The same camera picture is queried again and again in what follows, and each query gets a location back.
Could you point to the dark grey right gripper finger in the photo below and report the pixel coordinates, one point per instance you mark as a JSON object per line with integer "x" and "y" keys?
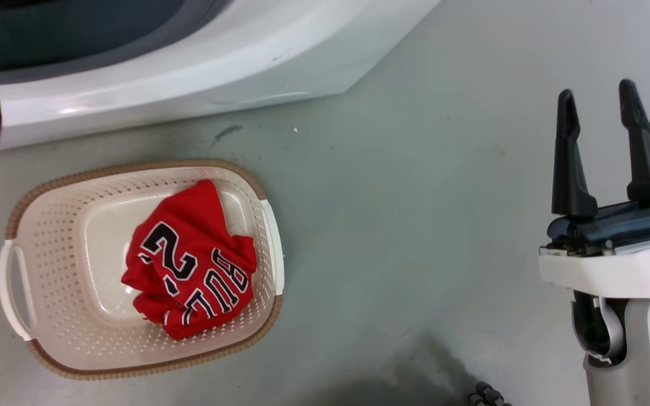
{"x": 570, "y": 169}
{"x": 644, "y": 152}

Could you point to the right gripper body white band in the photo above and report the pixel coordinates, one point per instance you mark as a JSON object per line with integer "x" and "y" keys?
{"x": 613, "y": 265}

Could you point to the red basketball jersey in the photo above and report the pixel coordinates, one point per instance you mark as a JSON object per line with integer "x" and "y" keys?
{"x": 189, "y": 265}

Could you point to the cream perforated laundry basket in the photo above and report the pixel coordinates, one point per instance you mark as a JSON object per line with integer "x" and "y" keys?
{"x": 77, "y": 254}

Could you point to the white front-load washing machine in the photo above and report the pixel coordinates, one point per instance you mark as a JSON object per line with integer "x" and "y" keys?
{"x": 246, "y": 67}

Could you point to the grey rubber door gasket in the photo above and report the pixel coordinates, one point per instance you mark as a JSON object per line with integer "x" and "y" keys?
{"x": 77, "y": 34}

